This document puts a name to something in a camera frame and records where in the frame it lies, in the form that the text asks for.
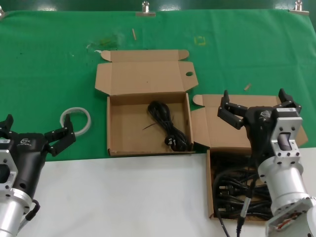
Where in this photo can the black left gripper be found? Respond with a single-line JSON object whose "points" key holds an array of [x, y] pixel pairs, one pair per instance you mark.
{"points": [[29, 158]]}

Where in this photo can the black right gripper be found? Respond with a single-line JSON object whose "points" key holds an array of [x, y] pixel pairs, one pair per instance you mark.
{"points": [[260, 133]]}

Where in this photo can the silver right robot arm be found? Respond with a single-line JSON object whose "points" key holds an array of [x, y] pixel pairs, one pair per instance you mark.
{"points": [[286, 192]]}

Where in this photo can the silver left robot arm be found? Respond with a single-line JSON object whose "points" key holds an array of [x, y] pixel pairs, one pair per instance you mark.
{"points": [[10, 214]]}

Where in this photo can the open brown cardboard box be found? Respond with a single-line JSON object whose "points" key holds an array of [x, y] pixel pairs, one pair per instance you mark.
{"points": [[128, 123], [214, 128]]}

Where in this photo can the short wooden chip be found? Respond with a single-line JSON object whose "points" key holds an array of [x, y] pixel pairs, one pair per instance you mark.
{"points": [[247, 87]]}

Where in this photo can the clear tape roll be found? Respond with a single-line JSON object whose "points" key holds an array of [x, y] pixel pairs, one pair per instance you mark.
{"points": [[74, 109]]}

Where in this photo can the green table cloth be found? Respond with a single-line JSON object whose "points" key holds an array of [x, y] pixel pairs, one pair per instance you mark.
{"points": [[49, 74]]}

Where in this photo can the metal binder clip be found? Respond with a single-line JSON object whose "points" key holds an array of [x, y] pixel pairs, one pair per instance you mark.
{"points": [[145, 13], [298, 11]]}

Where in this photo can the thin wooden stick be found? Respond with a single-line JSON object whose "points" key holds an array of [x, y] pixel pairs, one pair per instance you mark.
{"points": [[134, 34]]}

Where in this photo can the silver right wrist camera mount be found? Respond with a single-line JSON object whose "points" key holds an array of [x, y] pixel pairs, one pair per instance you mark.
{"points": [[286, 138]]}

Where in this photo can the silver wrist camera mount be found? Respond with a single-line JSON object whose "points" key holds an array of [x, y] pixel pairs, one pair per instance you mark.
{"points": [[6, 172], [286, 138]]}

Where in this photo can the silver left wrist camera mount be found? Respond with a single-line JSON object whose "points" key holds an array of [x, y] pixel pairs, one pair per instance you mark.
{"points": [[6, 172]]}

